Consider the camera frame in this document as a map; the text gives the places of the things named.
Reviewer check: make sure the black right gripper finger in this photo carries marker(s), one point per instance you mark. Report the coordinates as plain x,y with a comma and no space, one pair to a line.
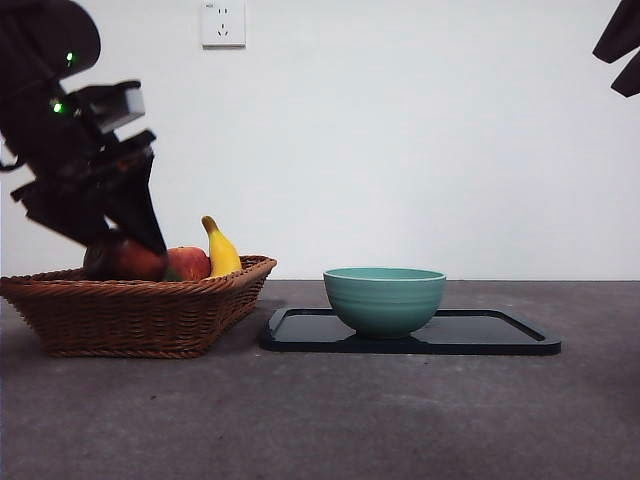
631,82
622,35

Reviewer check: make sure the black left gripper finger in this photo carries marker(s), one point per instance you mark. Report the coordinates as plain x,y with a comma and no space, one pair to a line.
135,205
65,215

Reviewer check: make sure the dark purple plum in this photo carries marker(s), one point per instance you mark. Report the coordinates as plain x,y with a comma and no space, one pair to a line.
125,265

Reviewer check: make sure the teal ribbed bowl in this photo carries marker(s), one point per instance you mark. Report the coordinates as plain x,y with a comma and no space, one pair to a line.
385,305

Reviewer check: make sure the red apple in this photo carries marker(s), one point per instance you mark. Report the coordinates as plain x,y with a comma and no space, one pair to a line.
192,265

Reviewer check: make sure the yellow banana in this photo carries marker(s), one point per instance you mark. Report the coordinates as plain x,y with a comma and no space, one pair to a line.
222,255

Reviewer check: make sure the brown wicker basket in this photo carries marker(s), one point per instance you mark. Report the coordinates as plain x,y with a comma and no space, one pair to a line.
125,320

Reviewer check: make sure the black rectangular tray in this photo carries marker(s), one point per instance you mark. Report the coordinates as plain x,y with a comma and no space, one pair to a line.
300,332

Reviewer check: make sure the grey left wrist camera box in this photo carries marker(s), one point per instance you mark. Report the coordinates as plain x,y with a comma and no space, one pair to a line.
117,107

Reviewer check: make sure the white wall socket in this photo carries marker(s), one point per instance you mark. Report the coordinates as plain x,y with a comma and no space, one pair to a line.
223,25

